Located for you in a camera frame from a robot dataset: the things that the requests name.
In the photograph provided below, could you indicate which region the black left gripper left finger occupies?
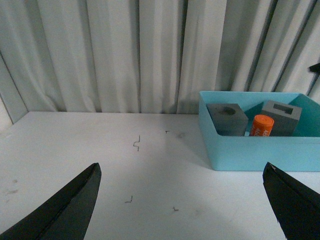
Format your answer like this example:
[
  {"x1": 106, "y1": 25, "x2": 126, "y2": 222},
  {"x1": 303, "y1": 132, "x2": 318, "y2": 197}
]
[{"x1": 0, "y1": 163, "x2": 102, "y2": 240}]

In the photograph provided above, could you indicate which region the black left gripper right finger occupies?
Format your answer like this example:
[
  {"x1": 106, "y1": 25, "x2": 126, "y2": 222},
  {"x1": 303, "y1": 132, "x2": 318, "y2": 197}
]
[{"x1": 262, "y1": 162, "x2": 320, "y2": 240}]

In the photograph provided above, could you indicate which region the orange cylinder part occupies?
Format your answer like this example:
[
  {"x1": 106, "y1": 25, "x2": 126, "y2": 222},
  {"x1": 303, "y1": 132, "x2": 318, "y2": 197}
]
[{"x1": 249, "y1": 114, "x2": 275, "y2": 137}]

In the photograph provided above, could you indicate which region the gray block with square hole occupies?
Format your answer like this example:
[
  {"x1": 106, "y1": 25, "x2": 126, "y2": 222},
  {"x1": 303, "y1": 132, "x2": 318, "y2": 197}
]
[{"x1": 261, "y1": 100, "x2": 302, "y2": 137}]

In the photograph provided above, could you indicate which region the gray block with round hole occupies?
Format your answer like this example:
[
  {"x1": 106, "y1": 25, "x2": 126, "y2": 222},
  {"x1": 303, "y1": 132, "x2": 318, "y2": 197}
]
[{"x1": 206, "y1": 103, "x2": 249, "y2": 136}]

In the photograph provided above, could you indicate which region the light blue plastic box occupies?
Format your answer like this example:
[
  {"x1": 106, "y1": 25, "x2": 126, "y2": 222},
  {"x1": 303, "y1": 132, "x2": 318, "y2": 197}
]
[{"x1": 198, "y1": 91, "x2": 320, "y2": 172}]

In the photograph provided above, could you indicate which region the white curtain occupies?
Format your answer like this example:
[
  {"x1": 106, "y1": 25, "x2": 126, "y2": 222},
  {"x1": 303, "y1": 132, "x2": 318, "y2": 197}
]
[{"x1": 0, "y1": 0, "x2": 320, "y2": 130}]

